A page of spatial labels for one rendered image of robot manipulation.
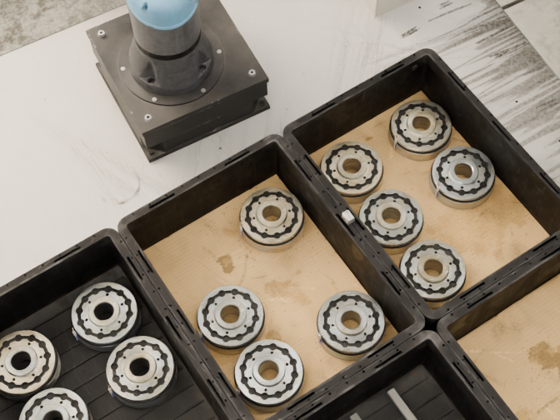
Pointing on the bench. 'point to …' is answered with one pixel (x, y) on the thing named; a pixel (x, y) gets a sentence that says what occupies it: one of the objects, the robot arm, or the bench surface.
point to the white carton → (383, 5)
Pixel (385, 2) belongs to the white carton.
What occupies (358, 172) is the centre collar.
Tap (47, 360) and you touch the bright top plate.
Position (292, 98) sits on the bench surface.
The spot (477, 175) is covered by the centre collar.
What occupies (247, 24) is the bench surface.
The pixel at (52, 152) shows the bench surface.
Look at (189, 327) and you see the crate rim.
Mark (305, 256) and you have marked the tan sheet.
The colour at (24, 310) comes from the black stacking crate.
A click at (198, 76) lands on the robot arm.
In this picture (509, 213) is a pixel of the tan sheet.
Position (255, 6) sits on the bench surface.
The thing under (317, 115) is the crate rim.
